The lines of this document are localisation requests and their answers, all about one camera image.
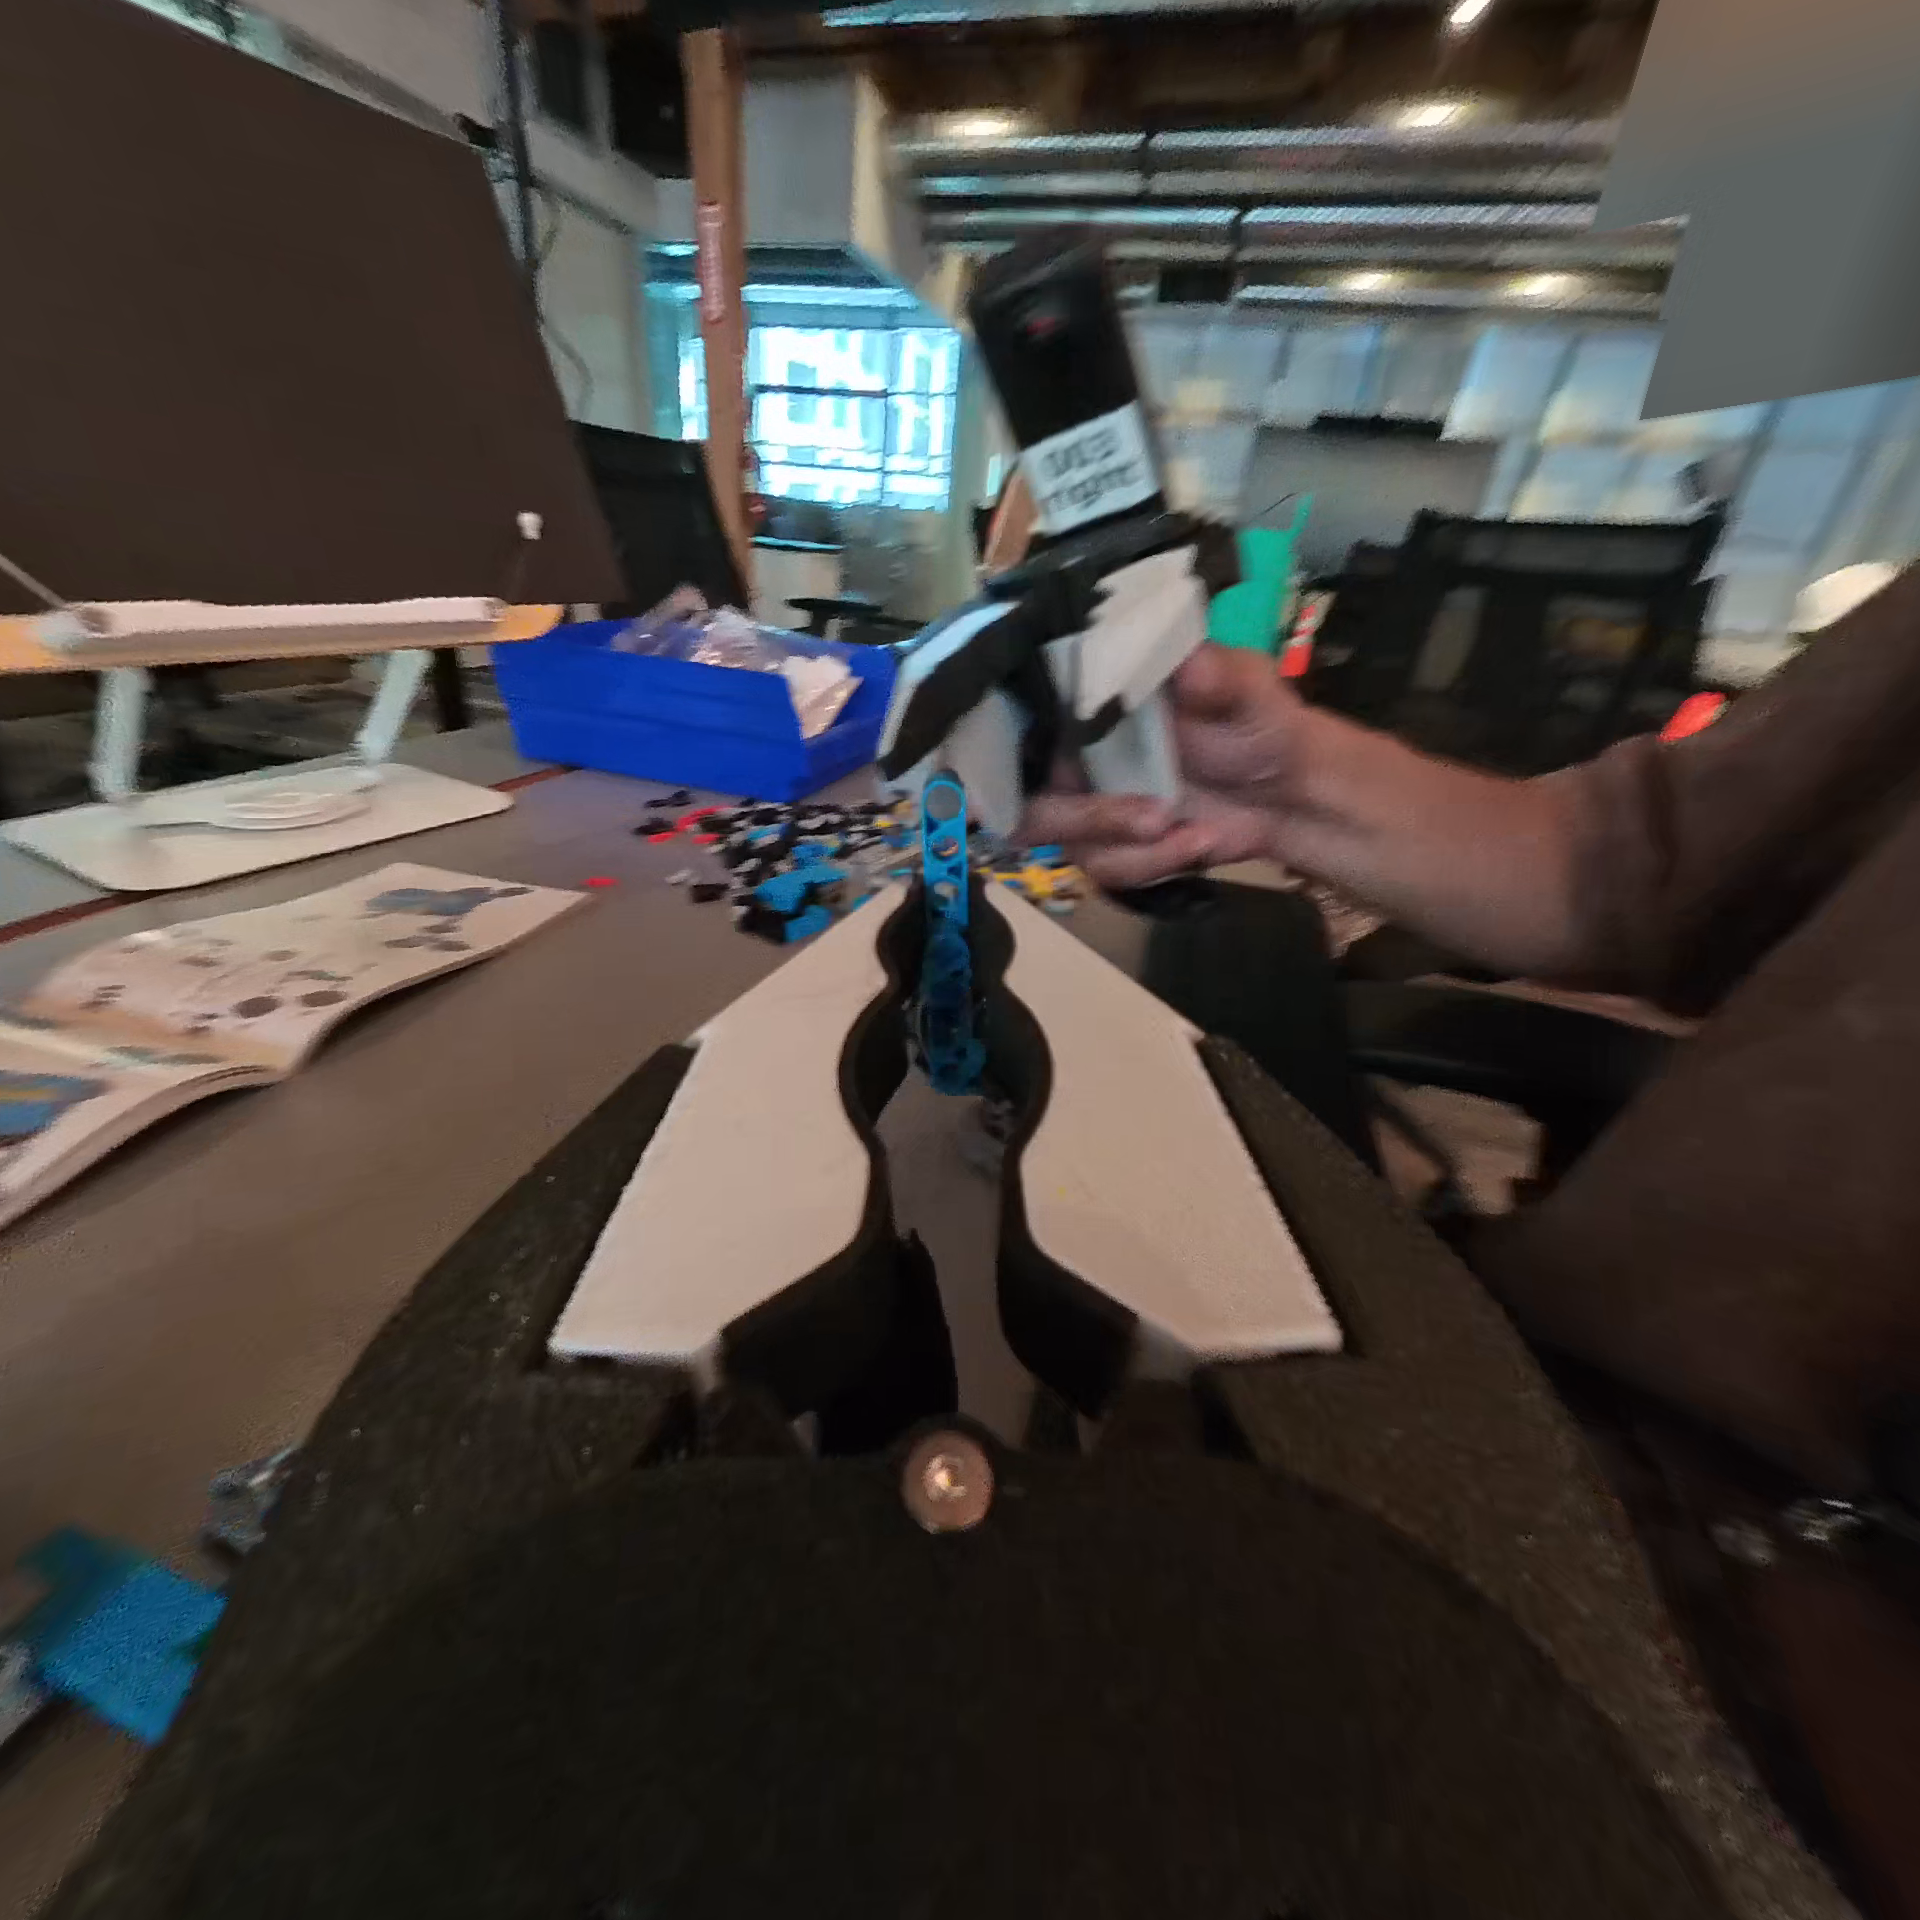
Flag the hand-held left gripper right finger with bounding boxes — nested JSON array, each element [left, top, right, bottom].
[[977, 882, 1343, 1362]]

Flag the person's right hand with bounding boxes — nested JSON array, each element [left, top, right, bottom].
[[1035, 644, 1325, 894]]

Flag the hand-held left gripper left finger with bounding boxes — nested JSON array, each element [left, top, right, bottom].
[[548, 881, 924, 1362]]

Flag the blue toy beam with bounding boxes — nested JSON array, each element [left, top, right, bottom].
[[901, 767, 999, 1095]]

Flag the wooden standing desk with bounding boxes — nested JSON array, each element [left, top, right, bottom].
[[0, 0, 632, 722]]

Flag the clear plastic bags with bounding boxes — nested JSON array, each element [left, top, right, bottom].
[[607, 586, 864, 740]]

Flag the blue plastic bin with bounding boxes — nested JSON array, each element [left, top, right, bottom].
[[491, 618, 897, 804]]

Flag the blue grey brick toy vehicle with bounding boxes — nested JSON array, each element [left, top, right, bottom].
[[0, 1439, 301, 1749]]

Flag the person's right forearm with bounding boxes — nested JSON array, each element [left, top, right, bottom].
[[1289, 719, 1653, 993]]

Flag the white desk lamp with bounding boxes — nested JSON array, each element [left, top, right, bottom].
[[0, 509, 565, 894]]

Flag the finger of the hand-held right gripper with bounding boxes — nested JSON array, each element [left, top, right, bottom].
[[1043, 558, 1208, 740], [877, 598, 1032, 788]]

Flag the pile of small brick parts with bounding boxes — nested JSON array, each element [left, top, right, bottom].
[[637, 787, 1088, 947]]

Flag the building instruction booklet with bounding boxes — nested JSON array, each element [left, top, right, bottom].
[[0, 860, 595, 1233]]

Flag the grey desk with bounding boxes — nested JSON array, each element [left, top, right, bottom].
[[0, 726, 1352, 1920]]

